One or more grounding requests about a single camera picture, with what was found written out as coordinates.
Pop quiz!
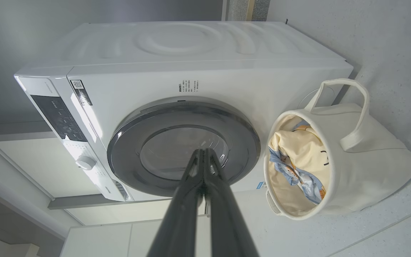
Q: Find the cream garment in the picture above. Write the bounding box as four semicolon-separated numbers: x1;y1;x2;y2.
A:
268;120;331;216

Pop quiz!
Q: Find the blue orange printed garment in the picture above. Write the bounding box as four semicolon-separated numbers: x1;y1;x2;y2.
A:
269;146;324;206

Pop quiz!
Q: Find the round black glass washer door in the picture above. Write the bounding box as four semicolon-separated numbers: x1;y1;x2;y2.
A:
107;101;261;197

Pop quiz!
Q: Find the QR code sticker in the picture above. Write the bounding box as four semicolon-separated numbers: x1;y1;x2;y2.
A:
70;80;93;106

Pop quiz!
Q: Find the white washer control knob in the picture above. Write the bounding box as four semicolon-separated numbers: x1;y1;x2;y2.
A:
75;155;96;171

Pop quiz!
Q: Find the white cabinet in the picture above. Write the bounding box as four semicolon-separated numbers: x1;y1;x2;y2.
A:
0;121;211;257

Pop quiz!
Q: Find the white front-load washing machine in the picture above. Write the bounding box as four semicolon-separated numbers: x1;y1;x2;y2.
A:
14;21;354;202

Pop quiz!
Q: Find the cream canvas laundry basket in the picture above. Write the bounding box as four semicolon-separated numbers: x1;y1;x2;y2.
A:
264;79;411;221

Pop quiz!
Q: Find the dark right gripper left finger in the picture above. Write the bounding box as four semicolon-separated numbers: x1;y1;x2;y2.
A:
147;148;206;257

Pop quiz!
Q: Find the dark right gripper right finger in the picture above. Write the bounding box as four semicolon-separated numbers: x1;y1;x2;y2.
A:
204;148;259;257

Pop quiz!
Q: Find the black washer control panel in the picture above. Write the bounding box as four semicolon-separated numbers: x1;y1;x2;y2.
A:
31;95;87;142

